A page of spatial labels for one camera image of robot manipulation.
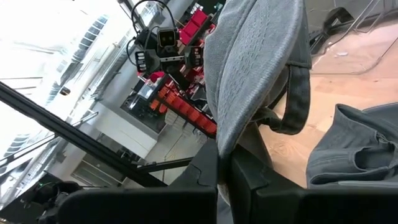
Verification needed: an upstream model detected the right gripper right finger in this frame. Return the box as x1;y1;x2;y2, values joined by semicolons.
229;146;398;224

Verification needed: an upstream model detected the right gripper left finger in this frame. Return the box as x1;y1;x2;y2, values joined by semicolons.
58;139;219;224

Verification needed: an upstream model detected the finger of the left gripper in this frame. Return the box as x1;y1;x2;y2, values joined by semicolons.
134;49;162;75
183;45;205;69

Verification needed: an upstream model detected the blue denim baseball cap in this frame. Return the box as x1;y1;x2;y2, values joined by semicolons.
203;0;313;162
306;102;398;189

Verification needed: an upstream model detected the cart with orange bins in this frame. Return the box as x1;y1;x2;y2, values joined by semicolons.
148;71;218;138

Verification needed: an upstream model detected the white cabinet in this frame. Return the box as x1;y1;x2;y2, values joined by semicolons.
70;102;158;187

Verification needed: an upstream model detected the black device with green light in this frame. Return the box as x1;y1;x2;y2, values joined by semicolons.
29;180;83;224

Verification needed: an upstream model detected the black stand base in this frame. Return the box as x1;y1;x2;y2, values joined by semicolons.
309;6;355;52

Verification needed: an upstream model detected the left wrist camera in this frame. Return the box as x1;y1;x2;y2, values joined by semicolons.
156;27;180;57

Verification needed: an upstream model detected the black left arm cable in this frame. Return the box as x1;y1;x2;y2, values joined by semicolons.
126;0;178;68

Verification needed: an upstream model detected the black aluminium frame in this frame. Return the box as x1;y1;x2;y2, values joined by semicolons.
0;80;194;188

